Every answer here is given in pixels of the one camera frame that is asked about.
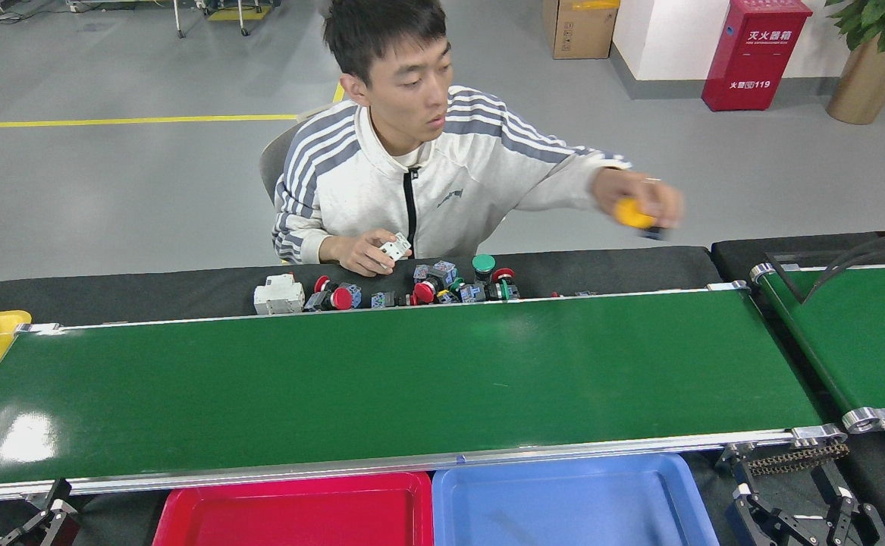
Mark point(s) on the white wheeled stand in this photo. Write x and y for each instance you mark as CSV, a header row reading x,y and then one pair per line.
x,y
179,19

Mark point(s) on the white circuit breaker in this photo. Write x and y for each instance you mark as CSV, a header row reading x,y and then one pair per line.
x,y
279,297

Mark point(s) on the black guide bracket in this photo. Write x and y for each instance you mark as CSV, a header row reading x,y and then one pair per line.
x,y
852,262

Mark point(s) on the red plastic tray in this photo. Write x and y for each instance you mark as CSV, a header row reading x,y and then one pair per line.
x,y
298,516

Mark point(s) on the blue grey contact block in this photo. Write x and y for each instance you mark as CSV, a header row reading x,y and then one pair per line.
x,y
442,271

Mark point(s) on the blue plastic tray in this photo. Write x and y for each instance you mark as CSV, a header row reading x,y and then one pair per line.
x,y
563,508

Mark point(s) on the grey office chair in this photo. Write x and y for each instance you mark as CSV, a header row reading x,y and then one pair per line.
x,y
275,163

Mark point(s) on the yellow push button switch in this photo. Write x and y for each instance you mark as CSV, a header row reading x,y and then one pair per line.
x,y
632,214

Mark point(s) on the person's left hand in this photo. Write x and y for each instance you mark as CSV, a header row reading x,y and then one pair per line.
x,y
639,186

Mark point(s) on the red fire extinguisher cabinet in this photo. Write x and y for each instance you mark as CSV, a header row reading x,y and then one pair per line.
x,y
753,61

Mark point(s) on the small white switch part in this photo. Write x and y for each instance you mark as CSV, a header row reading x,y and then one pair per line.
x,y
395,246

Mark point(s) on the blue green switch part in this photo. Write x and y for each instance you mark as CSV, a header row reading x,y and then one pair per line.
x,y
472,293

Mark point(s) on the long green conveyor belt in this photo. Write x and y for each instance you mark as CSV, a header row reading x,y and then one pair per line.
x,y
412,379

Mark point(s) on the short green feeder conveyor belt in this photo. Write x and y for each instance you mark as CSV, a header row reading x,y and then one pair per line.
x,y
867,341

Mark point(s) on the yellow floor plate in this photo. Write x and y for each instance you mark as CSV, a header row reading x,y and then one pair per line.
x,y
237,14

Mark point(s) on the person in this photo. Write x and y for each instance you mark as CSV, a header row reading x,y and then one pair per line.
x,y
381,174

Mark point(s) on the cardboard box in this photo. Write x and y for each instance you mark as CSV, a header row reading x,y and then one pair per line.
x,y
579,34

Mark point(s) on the potted plant in brown planter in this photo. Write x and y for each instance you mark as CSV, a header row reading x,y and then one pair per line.
x,y
867,83

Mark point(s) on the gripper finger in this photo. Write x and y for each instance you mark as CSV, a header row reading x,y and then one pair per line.
x,y
761,527
852,527
51,527

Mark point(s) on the person's right hand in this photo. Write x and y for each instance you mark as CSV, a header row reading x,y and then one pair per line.
x,y
359,254

